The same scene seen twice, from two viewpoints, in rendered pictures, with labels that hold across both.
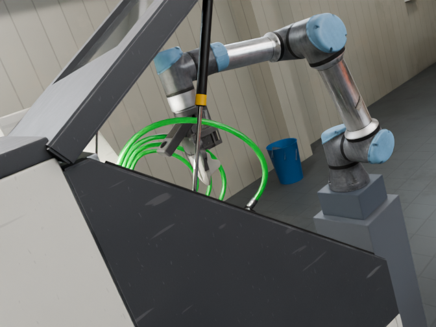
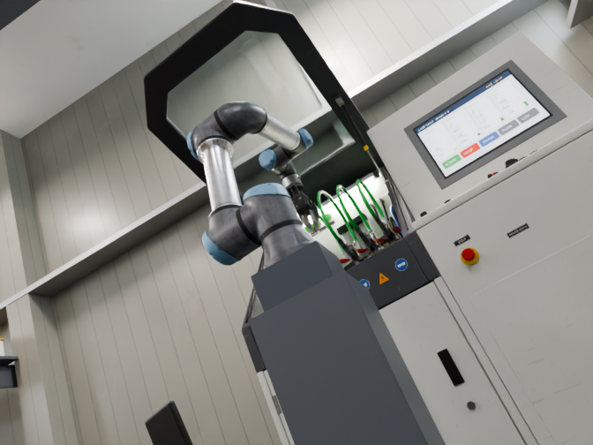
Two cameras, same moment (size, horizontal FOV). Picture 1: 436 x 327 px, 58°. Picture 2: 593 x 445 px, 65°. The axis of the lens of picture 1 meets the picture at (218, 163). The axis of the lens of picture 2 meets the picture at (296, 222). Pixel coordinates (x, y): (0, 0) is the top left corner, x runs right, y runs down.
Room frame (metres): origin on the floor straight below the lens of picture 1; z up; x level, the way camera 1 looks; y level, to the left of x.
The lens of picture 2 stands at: (2.24, -1.17, 0.52)
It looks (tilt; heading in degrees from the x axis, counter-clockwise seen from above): 24 degrees up; 137
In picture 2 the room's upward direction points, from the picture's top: 25 degrees counter-clockwise
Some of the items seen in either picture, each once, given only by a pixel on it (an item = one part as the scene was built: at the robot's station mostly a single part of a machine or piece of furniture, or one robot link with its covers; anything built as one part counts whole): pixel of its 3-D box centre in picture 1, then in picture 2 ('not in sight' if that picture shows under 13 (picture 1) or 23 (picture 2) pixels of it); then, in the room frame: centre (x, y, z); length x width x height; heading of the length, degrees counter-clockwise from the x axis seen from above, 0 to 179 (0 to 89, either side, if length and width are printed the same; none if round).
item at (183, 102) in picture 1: (183, 101); (293, 184); (1.03, 0.03, 1.44); 0.08 x 0.08 x 0.05
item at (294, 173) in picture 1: (285, 161); not in sight; (3.98, -0.68, 0.22); 0.37 x 0.34 x 0.45; 126
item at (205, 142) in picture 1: (196, 130); (299, 199); (1.03, 0.02, 1.36); 0.09 x 0.08 x 0.12; 119
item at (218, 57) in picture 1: (203, 61); (275, 159); (1.08, -0.05, 1.51); 0.11 x 0.11 x 0.08; 25
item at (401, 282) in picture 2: not in sight; (334, 305); (1.11, -0.12, 0.87); 0.62 x 0.04 x 0.16; 29
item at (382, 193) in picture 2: not in sight; (390, 218); (1.07, 0.44, 1.20); 0.13 x 0.03 x 0.31; 29
